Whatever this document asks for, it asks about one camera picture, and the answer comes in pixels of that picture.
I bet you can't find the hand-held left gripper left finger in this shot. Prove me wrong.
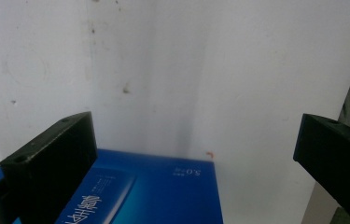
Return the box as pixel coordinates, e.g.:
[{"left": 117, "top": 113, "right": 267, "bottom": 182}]
[{"left": 0, "top": 111, "right": 99, "bottom": 224}]

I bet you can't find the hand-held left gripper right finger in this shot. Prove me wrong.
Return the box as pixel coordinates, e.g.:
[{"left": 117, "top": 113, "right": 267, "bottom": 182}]
[{"left": 292, "top": 113, "right": 350, "bottom": 224}]

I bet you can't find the blue box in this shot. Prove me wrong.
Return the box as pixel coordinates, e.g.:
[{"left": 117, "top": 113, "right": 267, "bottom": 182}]
[{"left": 0, "top": 148, "right": 225, "bottom": 224}]

